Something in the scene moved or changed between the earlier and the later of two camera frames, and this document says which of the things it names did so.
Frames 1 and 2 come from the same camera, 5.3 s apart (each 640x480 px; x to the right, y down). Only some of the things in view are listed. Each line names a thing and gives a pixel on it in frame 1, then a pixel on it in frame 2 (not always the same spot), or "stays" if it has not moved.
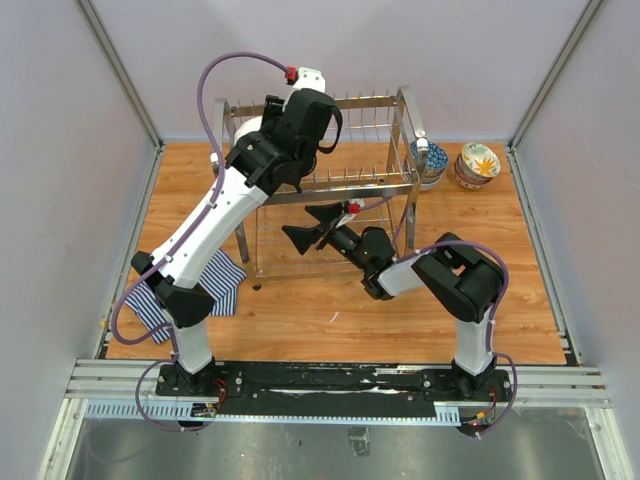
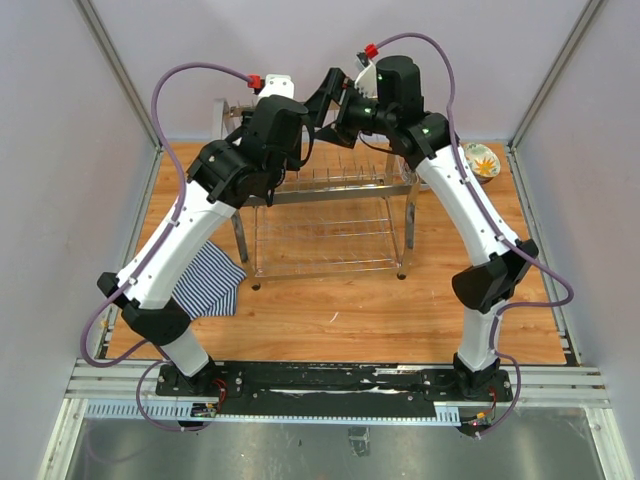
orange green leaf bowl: x=480 y=159 stays
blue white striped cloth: x=220 y=281 stays
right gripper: x=303 y=237 → x=319 y=103
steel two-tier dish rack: x=352 y=211 stays
